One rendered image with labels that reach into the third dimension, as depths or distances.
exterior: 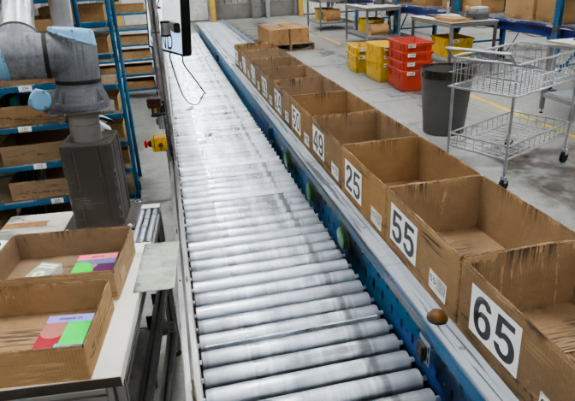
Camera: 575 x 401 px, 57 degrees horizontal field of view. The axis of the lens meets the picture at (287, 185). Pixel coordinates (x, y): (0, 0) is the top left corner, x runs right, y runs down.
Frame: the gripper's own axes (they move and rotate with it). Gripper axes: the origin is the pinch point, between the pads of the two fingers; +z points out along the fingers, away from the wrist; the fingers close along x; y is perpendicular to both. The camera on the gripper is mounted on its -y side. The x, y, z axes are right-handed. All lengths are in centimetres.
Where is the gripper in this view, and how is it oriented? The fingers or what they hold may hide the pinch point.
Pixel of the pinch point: (112, 124)
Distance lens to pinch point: 268.0
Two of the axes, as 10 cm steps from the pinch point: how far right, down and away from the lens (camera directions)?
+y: -4.7, 8.3, 3.0
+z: 8.6, 3.5, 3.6
